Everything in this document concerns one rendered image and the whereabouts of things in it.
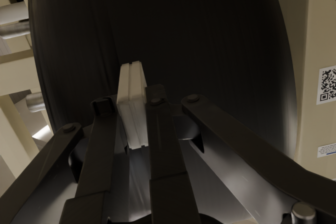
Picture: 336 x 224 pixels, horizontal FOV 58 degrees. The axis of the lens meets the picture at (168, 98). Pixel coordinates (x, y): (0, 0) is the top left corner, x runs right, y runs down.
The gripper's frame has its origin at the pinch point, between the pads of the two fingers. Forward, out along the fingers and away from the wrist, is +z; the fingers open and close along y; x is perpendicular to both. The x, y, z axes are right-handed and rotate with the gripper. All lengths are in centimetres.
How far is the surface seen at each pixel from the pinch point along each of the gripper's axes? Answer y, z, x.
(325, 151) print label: 32, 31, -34
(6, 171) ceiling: -502, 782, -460
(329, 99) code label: 31.5, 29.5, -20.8
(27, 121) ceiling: -506, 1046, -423
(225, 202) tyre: 6.4, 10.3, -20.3
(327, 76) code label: 30.6, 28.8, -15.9
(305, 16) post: 26.4, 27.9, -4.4
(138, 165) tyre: -2.4, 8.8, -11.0
